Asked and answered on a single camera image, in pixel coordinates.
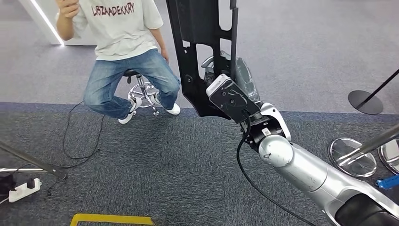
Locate person's right hand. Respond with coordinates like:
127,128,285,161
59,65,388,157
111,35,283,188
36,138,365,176
57,0,80,19

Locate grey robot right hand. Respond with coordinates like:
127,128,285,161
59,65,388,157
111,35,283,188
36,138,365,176
201,49,262,104

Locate long black plastic part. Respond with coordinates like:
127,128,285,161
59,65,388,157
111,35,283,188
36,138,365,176
166,0,239,121

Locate white LED light strip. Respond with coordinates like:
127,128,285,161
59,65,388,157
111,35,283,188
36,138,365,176
29,0,66,47

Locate chrome stool with black seat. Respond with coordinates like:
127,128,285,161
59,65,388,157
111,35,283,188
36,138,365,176
123,69,161,117

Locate person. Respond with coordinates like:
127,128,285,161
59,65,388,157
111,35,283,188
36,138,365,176
55,0,182,125

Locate black stand with round base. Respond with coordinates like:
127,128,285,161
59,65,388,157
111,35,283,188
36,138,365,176
348,68,399,115

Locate black tripod leg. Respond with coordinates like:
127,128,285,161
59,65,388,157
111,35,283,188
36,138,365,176
0,140,68,181

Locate chrome round stand base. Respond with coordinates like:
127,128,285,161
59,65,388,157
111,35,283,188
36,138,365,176
378,146,399,176

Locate chrome floor bar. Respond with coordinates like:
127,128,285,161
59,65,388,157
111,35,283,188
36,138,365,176
0,168,44,174

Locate white power strip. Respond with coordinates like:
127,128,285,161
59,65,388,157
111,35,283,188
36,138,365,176
8,178,42,204

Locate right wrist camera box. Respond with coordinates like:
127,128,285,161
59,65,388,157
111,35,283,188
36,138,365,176
206,73,262,124

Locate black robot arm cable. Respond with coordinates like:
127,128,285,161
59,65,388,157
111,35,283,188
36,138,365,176
235,111,319,226

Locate black floor cable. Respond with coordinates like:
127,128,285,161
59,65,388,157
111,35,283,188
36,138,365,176
62,101,106,170

